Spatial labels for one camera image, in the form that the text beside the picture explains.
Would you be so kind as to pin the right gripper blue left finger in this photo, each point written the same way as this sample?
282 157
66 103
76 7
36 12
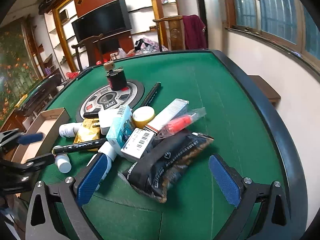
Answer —
89 177

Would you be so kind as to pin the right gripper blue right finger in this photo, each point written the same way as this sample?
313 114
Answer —
224 180

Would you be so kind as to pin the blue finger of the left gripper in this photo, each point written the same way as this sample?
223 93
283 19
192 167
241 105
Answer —
26 139

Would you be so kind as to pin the small white pill bottle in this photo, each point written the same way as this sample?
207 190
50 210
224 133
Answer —
63 163

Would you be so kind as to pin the black marker yellow cap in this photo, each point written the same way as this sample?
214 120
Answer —
81 146

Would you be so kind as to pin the white pill bottle red label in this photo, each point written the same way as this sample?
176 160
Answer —
107 150

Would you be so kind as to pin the white bottle green label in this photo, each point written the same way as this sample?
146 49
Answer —
69 130

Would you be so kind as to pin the yellow snack packet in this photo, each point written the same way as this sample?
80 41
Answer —
89 130

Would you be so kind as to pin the black snack pouch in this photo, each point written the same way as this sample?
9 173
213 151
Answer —
157 171

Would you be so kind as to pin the teal white tissue pack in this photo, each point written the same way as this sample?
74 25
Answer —
121 128

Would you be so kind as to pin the white power adapter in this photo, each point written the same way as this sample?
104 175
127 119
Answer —
106 118

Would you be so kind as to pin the red item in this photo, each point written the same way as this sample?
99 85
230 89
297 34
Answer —
177 124

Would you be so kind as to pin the long white red box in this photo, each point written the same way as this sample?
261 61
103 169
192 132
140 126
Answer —
173 110

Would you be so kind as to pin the black marker green cap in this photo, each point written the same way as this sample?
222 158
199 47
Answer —
151 95

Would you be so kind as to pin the white barcode carton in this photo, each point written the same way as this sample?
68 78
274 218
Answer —
138 145

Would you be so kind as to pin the green felt mahjong table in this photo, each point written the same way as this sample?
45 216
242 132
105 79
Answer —
233 174

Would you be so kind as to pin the round silver table control panel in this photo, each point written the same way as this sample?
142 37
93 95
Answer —
105 98

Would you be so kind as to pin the black ink bottle with cork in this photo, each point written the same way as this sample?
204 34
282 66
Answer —
115 76

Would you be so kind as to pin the dark wooden chair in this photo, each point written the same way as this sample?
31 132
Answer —
93 50

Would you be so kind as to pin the black flat screen television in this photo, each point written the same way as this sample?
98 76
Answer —
109 19

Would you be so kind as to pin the pile of clothes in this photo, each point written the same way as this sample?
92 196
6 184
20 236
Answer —
147 46

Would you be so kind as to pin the maroon garment on chair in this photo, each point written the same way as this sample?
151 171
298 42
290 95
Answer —
194 32

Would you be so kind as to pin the wooden chair with carved back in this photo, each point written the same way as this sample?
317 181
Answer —
176 35

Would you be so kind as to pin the white standing air conditioner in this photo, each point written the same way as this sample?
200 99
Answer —
202 11

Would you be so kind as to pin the floral wall mural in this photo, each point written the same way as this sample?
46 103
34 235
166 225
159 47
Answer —
18 76

